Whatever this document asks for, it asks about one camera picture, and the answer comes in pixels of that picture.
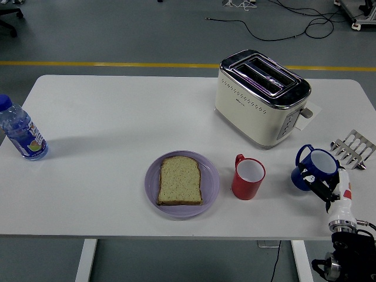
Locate black floor cable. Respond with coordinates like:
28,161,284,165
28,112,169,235
204,0,358,42

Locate water bottle blue cap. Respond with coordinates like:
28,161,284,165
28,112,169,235
0,94,49,162

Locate thin black hanging cable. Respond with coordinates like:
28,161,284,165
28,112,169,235
270,240,283,282

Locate cream and chrome toaster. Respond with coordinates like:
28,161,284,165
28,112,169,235
214,49,312,150

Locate purple plate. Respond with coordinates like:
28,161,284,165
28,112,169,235
144,150,220,219

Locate slice of bread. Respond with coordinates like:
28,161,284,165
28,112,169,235
156,156,204,206

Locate metal toast rack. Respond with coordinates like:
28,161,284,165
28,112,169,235
330,129,376,171

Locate metal equipment frame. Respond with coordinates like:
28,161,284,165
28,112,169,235
334,0,376,31

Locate white floor cables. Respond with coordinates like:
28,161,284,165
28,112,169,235
221,0,257,12

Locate grey box under table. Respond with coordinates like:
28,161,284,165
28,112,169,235
257,240,281,250

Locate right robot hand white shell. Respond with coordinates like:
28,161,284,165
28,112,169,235
297,163,357,224

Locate red enamel cup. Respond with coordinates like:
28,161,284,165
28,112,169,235
231,153,267,201

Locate black office chair base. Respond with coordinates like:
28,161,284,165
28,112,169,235
0,7,25,38

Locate white table leg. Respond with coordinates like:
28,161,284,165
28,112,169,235
75,239,98,282
290,240,314,282

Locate blue enamel cup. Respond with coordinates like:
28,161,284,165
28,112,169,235
290,143,341,192

